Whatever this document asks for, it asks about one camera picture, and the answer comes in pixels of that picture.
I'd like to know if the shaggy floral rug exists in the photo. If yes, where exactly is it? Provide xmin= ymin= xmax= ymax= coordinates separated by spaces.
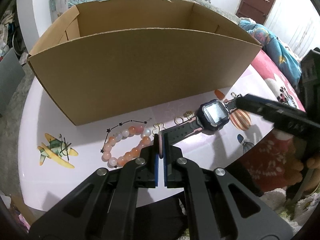
xmin=260 ymin=187 xmax=317 ymax=233

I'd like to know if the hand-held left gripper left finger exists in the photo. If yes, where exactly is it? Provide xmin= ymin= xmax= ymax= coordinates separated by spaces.
xmin=29 ymin=134 xmax=160 ymax=240

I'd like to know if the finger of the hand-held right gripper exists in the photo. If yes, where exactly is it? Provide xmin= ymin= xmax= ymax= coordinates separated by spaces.
xmin=274 ymin=117 xmax=320 ymax=140
xmin=236 ymin=94 xmax=309 ymax=120

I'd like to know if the grey panel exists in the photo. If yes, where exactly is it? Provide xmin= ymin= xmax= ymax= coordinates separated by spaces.
xmin=0 ymin=47 xmax=26 ymax=117

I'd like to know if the brown door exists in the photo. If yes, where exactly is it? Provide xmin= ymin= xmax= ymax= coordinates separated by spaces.
xmin=236 ymin=0 xmax=280 ymax=26

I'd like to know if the blue printed blanket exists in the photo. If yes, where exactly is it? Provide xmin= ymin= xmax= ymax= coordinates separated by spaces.
xmin=239 ymin=19 xmax=303 ymax=88

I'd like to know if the brown cardboard box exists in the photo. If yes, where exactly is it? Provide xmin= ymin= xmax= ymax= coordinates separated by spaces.
xmin=27 ymin=0 xmax=263 ymax=127

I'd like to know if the black and pink smart watch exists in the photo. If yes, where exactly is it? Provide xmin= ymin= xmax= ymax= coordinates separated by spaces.
xmin=159 ymin=99 xmax=242 ymax=159

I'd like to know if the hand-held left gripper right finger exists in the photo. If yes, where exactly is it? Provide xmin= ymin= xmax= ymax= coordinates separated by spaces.
xmin=164 ymin=134 xmax=294 ymax=240

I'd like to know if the pink printed tablecloth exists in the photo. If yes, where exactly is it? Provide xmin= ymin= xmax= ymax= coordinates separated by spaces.
xmin=16 ymin=0 xmax=308 ymax=205

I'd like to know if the pink and orange bead bracelet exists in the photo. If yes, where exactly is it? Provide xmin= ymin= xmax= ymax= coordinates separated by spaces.
xmin=101 ymin=125 xmax=152 ymax=168

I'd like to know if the red floral cloth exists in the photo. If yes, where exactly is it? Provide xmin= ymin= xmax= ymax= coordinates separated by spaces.
xmin=246 ymin=130 xmax=307 ymax=192

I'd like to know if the pile of clothes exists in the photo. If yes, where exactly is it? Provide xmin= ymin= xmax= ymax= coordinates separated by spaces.
xmin=0 ymin=10 xmax=18 ymax=55

